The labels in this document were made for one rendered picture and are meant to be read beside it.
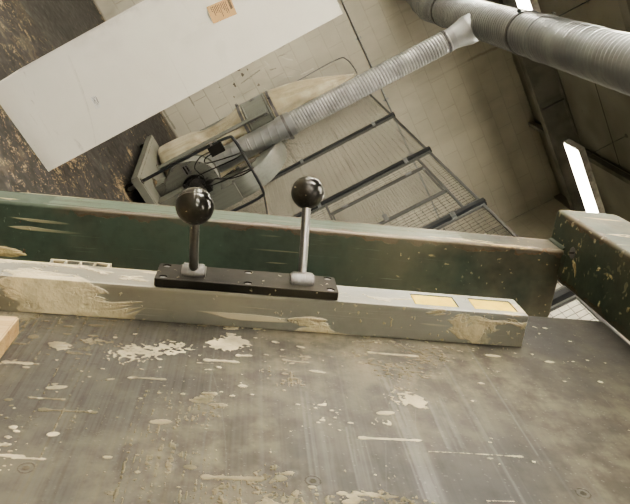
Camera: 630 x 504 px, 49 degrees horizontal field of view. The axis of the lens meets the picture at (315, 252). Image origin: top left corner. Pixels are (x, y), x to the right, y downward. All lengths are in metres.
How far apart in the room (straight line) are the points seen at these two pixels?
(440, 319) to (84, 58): 3.76
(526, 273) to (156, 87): 3.50
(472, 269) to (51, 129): 3.70
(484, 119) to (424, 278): 8.55
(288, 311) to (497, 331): 0.24
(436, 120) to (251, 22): 5.37
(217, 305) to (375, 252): 0.32
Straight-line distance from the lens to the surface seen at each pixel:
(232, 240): 0.98
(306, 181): 0.78
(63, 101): 4.44
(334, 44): 8.83
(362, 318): 0.77
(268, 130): 6.17
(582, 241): 1.04
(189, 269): 0.76
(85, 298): 0.77
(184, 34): 4.29
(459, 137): 9.48
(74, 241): 1.01
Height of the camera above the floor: 1.57
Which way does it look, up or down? 4 degrees down
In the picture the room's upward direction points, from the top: 63 degrees clockwise
